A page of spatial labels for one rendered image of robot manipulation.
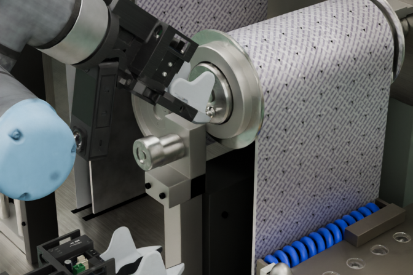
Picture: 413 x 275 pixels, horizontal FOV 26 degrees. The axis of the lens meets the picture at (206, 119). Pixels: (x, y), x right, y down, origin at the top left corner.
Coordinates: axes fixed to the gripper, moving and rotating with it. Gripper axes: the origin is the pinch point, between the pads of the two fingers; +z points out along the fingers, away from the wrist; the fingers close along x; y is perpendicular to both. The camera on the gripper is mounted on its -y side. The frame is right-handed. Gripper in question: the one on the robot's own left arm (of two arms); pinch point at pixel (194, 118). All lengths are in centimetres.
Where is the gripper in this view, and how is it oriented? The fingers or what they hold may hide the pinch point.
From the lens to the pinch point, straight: 104.5
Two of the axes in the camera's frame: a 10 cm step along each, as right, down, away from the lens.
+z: 5.9, 3.4, 7.3
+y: 5.0, -8.7, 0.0
